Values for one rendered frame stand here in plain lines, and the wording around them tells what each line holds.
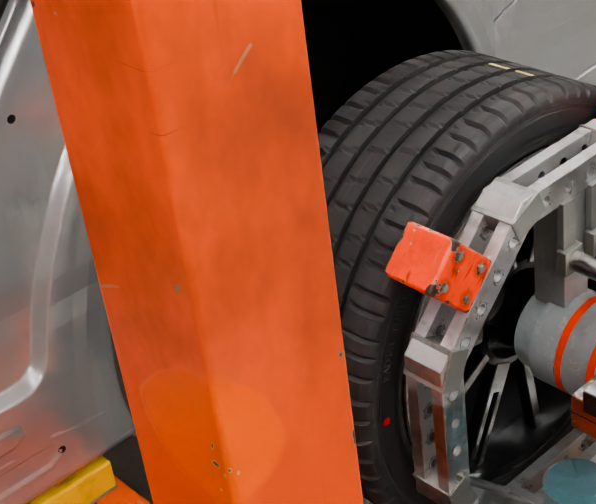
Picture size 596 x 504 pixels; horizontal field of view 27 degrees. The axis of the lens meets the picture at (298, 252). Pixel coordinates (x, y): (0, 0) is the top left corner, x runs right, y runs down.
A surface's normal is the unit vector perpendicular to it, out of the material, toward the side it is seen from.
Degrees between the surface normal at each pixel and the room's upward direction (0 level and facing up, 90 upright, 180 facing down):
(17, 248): 90
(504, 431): 1
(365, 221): 42
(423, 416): 90
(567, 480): 0
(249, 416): 90
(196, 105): 90
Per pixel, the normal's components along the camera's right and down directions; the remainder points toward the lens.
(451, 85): -0.14, -0.83
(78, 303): 0.68, 0.32
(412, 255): -0.60, -0.29
